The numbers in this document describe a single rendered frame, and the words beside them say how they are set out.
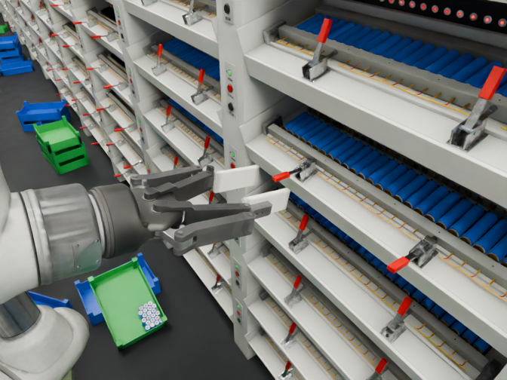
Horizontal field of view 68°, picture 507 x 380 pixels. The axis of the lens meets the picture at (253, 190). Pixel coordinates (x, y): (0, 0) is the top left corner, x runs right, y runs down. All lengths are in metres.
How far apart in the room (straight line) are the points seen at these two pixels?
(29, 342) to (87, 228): 0.79
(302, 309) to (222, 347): 0.63
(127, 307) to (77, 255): 1.32
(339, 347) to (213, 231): 0.64
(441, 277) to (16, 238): 0.53
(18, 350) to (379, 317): 0.85
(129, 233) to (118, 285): 1.34
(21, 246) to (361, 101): 0.46
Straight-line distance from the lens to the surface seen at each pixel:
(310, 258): 0.87
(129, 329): 1.67
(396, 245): 0.65
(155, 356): 1.61
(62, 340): 1.18
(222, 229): 0.41
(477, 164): 0.50
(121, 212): 0.39
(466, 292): 0.62
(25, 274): 0.38
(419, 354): 0.78
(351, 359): 0.97
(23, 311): 1.11
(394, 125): 0.54
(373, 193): 0.68
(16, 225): 0.37
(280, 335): 1.22
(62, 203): 0.38
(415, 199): 0.68
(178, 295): 1.75
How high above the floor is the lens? 1.37
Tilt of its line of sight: 37 degrees down
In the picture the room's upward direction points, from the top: straight up
